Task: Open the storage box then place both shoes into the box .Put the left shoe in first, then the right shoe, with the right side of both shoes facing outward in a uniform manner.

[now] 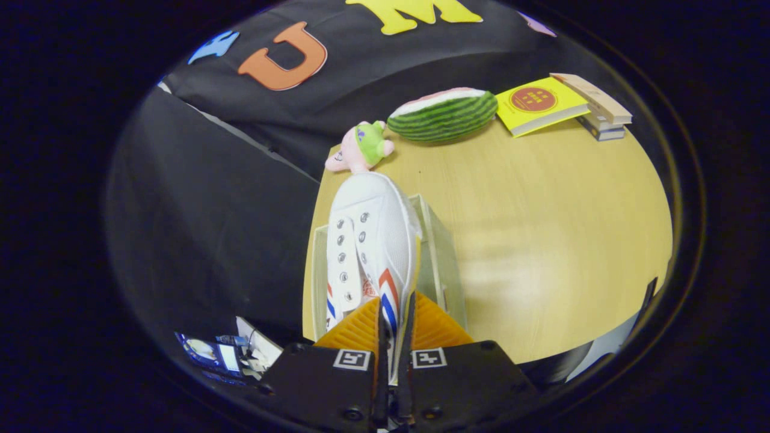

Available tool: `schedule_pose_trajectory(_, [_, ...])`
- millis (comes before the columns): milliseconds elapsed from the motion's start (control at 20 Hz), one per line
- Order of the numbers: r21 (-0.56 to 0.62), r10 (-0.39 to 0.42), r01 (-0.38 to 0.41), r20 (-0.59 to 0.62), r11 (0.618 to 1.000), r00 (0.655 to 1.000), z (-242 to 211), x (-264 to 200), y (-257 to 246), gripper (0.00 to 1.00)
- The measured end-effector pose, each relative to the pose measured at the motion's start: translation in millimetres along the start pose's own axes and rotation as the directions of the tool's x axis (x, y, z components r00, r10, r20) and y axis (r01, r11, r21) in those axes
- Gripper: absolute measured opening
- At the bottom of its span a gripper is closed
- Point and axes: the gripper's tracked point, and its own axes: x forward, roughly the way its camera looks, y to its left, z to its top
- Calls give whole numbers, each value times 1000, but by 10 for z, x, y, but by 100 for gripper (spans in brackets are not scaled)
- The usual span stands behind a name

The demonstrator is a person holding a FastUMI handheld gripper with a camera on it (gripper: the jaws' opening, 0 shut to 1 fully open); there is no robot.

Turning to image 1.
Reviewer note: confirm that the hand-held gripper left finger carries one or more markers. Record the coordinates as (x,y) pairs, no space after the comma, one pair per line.
(319,385)

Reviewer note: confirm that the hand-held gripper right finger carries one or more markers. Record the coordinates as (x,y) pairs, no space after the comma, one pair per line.
(469,379)

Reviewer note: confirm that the pale green storage box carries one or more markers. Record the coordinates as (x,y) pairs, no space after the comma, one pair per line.
(442,264)

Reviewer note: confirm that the white striped canvas shoe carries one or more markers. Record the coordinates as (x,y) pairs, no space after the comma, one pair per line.
(373,204)

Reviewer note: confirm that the open laptop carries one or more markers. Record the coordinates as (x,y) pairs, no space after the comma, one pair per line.
(207,355)

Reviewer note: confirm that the white side table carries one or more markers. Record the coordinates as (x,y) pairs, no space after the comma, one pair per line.
(261,346)

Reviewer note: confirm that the blue plastic bottle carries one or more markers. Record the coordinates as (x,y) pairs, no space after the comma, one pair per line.
(230,340)

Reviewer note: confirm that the black backdrop cloth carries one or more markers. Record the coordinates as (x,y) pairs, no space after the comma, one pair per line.
(222,210)

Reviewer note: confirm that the pink and green plush toy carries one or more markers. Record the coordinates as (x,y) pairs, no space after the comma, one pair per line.
(361,147)

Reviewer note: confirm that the watermelon slice plush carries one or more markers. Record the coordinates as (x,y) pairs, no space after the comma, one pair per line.
(445,117)

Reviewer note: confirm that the grey book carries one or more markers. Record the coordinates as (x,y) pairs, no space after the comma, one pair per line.
(604,133)

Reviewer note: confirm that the yellow book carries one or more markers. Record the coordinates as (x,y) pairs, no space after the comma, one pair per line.
(538,105)

